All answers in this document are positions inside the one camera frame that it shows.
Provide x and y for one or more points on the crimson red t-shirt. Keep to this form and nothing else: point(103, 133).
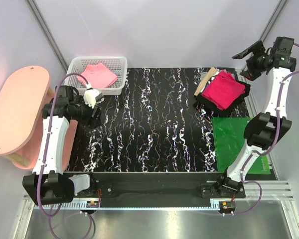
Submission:
point(223, 90)

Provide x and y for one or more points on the white slotted cable duct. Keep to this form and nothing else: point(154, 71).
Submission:
point(81, 205)

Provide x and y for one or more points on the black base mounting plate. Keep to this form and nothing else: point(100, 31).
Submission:
point(156, 191)

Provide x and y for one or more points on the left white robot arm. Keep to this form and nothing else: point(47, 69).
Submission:
point(47, 184)

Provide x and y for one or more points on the aluminium rail frame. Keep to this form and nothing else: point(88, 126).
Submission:
point(168, 210)

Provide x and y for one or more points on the black folded t-shirt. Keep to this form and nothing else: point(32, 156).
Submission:
point(202, 102)

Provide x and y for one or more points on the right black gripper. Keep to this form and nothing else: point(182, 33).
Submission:
point(256, 48)

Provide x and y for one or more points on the green cutting mat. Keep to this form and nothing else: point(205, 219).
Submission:
point(228, 139)

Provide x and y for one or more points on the tan folded t-shirt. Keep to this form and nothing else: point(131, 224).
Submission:
point(204, 80)

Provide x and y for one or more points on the white plastic mesh basket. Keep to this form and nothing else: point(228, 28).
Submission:
point(118, 65)

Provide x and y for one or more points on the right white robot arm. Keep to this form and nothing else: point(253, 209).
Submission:
point(263, 131)

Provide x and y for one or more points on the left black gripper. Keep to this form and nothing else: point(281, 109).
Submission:
point(91, 122)

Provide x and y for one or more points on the pink three-tier wooden shelf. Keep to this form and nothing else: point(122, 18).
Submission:
point(22, 98)

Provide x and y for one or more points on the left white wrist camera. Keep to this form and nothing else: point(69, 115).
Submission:
point(91, 96)

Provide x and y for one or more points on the light pink folded t-shirt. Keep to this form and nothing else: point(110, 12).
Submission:
point(99, 76)

